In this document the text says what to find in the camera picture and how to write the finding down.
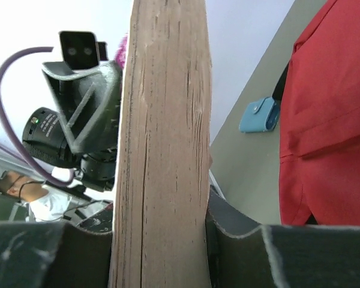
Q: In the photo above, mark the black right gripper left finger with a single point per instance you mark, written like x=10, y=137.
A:
x=56, y=254

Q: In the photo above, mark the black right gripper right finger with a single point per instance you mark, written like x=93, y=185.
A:
x=245, y=253

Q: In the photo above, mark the purple Treehouse book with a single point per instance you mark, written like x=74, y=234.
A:
x=162, y=181

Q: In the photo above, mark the red student backpack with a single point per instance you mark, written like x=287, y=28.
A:
x=320, y=121

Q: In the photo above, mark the blue snap wallet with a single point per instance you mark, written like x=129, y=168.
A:
x=260, y=116

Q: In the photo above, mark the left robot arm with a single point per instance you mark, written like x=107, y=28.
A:
x=44, y=139

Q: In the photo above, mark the person in white shirt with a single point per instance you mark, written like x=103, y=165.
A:
x=46, y=203

